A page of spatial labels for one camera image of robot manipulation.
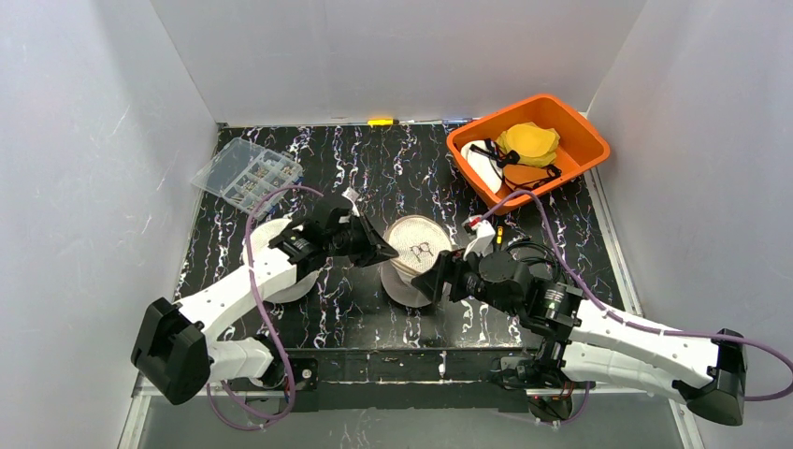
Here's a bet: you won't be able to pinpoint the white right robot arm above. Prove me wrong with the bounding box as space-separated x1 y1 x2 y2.
411 250 746 427

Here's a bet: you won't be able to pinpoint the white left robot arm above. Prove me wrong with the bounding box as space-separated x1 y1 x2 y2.
131 195 398 405

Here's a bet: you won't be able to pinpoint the yellow bra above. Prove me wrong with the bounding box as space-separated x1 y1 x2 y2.
496 122 560 167

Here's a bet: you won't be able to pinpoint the clear plastic screw box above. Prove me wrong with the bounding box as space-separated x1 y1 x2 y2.
192 138 304 220

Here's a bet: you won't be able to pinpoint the yellow tape piece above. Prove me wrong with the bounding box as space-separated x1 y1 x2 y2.
367 118 399 126

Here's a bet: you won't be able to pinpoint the orange plastic bin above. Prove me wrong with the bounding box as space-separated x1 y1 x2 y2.
446 94 611 208

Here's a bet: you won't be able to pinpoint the black coiled cable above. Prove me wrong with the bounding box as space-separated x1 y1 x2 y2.
504 236 581 293

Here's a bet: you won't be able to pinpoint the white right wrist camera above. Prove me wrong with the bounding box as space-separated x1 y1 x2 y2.
464 215 496 258

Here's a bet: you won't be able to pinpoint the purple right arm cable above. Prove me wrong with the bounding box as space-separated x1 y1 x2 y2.
477 190 793 428

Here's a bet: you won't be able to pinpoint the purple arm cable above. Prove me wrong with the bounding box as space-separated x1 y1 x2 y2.
205 184 326 433
477 190 793 428

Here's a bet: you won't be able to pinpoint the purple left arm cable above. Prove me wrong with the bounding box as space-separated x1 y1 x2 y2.
205 184 326 433

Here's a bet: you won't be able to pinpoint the white bra black straps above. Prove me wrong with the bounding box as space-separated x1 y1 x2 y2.
460 139 507 195

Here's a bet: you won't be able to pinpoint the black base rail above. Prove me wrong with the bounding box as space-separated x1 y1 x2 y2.
225 346 596 414

